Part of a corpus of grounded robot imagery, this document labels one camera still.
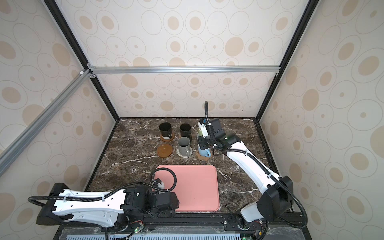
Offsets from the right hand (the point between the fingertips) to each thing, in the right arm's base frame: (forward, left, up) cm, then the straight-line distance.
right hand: (201, 139), depth 80 cm
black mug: (+17, +24, -11) cm, 31 cm away
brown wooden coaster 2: (+15, +25, -21) cm, 36 cm away
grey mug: (+3, +10, -10) cm, 15 cm away
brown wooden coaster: (+6, +24, -20) cm, 32 cm away
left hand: (-33, +11, -9) cm, 36 cm away
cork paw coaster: (+1, 0, -21) cm, 21 cm away
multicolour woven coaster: (+2, +13, -20) cm, 24 cm away
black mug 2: (+16, +10, -11) cm, 22 cm away
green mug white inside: (+18, 0, -16) cm, 24 cm away
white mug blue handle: (+1, -3, -15) cm, 15 cm away
